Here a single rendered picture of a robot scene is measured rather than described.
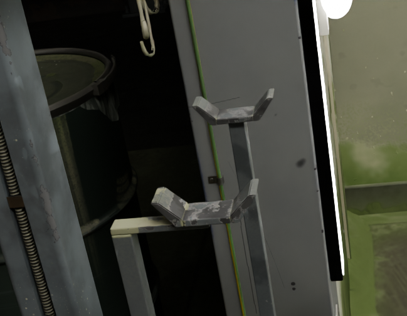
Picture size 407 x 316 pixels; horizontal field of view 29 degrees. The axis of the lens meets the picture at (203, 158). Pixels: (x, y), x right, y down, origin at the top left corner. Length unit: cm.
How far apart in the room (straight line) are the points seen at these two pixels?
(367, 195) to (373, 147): 16
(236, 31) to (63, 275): 52
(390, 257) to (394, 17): 82
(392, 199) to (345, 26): 61
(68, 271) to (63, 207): 6
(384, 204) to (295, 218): 146
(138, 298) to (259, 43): 58
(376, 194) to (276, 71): 156
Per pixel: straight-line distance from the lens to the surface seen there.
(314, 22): 113
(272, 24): 112
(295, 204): 123
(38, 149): 69
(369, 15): 278
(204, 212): 59
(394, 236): 260
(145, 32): 116
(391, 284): 238
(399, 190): 267
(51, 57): 207
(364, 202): 268
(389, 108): 270
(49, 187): 71
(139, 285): 63
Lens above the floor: 137
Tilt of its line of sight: 23 degrees down
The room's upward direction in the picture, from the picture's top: 10 degrees counter-clockwise
